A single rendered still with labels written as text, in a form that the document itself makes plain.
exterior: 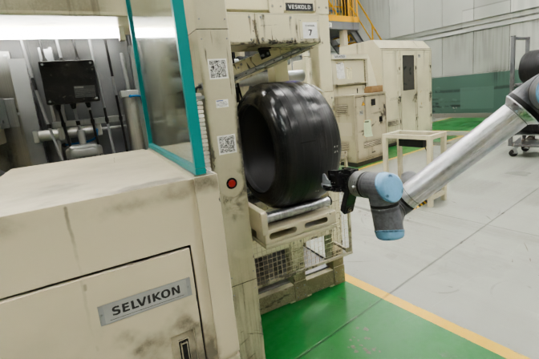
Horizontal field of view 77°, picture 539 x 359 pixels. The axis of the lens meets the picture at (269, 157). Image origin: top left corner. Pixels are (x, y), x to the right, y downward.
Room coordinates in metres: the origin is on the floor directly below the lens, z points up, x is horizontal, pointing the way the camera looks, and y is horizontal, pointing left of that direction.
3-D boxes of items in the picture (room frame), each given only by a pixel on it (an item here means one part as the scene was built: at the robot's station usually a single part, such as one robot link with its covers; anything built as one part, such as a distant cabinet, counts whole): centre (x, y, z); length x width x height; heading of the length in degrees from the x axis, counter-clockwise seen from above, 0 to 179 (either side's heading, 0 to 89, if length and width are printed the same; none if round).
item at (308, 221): (1.40, -0.09, 0.84); 0.36 x 0.09 x 0.06; 117
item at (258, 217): (1.44, 0.13, 0.90); 0.40 x 0.03 x 0.10; 27
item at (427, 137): (3.91, -1.69, 0.40); 0.60 x 0.35 x 0.80; 36
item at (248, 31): (1.85, -0.01, 1.71); 0.61 x 0.25 x 0.15; 117
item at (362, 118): (6.23, -1.71, 0.62); 0.91 x 0.58 x 1.25; 126
